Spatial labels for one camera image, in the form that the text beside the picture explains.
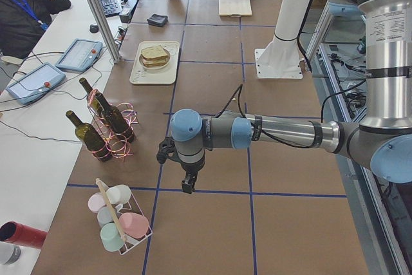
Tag dark wine bottle upper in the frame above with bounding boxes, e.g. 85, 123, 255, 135
95, 91, 135, 142

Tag teach pendant near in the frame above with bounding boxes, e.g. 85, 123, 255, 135
6, 62, 66, 105

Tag bread slice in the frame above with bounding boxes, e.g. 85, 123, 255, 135
140, 45, 169, 61
140, 55, 170, 68

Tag teach pendant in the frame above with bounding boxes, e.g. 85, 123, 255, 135
55, 39, 103, 73
6, 62, 66, 105

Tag black computer mouse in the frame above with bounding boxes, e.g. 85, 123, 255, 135
89, 24, 99, 33

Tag wooden cutting board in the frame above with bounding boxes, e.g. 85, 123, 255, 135
218, 0, 252, 17

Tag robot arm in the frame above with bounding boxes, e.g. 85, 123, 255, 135
167, 0, 411, 193

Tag copper wire bottle rack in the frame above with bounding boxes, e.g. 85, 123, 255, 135
94, 89, 136, 160

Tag light pink cup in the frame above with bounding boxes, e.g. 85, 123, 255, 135
88, 193, 106, 214

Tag pink cup front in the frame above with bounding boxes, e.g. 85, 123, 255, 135
118, 213, 149, 239

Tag seated person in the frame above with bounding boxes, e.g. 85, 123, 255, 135
1, 0, 71, 59

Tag white cup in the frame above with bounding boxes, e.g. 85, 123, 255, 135
106, 184, 131, 204

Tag black keyboard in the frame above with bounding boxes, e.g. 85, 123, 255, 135
99, 0, 122, 17

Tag grey folded cloth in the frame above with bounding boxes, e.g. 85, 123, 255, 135
147, 14, 168, 27

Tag cream bear tray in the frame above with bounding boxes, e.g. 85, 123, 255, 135
129, 41, 180, 84

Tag dark wine bottle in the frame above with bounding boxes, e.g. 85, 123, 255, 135
66, 110, 112, 162
95, 91, 135, 142

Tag teach pendant far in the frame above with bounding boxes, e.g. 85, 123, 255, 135
55, 39, 103, 73

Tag white round plate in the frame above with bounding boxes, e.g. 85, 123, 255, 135
139, 45, 171, 69

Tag red cylinder bottle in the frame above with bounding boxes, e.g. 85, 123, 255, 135
1, 222, 48, 249

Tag white wire cup rack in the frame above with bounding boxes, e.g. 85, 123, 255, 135
88, 178, 153, 255

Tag aluminium frame post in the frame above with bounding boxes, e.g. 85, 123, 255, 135
87, 0, 121, 64

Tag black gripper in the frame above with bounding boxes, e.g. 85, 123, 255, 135
178, 149, 205, 194

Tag green cup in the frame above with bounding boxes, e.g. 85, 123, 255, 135
100, 222, 125, 252

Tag dark wine bottle lower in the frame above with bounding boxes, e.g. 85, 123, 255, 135
66, 110, 112, 162

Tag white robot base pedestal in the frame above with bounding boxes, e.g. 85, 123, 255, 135
255, 0, 311, 79

